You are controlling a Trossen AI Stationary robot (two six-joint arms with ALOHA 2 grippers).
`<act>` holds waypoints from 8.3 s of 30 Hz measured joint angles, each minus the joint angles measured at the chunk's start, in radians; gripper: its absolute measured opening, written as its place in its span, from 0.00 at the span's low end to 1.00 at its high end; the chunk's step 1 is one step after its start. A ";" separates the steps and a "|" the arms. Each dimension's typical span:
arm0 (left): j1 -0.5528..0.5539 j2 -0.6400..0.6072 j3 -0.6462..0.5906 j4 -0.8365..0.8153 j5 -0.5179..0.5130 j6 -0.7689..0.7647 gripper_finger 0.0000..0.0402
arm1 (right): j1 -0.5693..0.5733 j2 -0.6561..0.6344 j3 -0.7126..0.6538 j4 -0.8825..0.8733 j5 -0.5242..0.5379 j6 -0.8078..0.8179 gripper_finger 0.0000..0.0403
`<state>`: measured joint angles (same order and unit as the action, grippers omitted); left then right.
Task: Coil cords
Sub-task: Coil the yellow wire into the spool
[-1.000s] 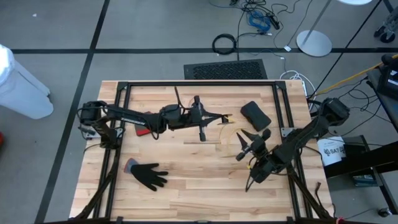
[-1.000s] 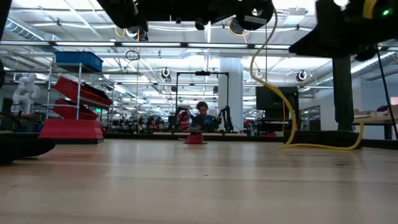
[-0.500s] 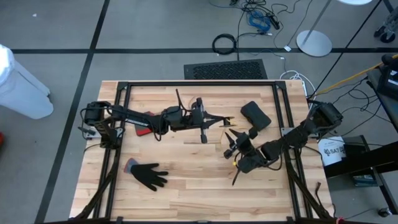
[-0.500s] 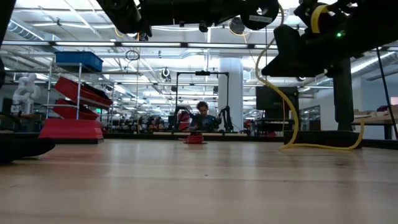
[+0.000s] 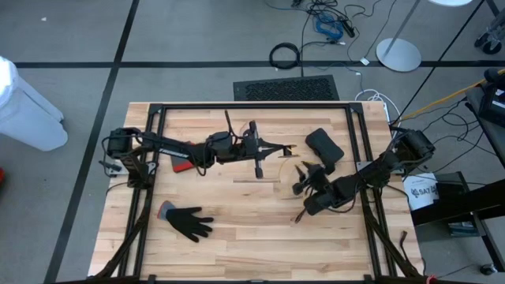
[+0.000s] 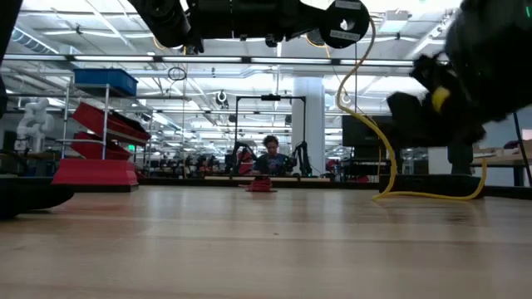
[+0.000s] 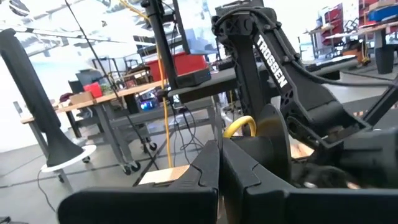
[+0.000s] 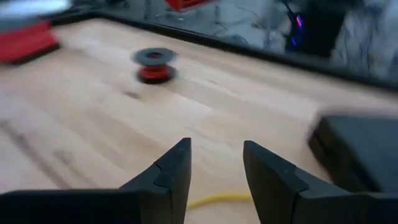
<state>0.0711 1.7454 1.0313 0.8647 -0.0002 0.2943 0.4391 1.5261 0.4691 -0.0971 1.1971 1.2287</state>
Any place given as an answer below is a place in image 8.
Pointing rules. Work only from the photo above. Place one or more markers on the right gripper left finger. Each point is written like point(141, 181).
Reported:
point(149, 202)

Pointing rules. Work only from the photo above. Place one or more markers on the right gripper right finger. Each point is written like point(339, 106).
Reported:
point(280, 199)

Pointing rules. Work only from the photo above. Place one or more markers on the black box purple light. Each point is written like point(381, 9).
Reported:
point(320, 28)

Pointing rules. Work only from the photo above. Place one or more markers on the red crate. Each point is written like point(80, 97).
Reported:
point(186, 3)

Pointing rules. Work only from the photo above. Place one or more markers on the white bulky bundle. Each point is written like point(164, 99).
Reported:
point(31, 7)

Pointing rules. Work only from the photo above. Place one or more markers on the black stand with post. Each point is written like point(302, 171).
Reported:
point(357, 149)

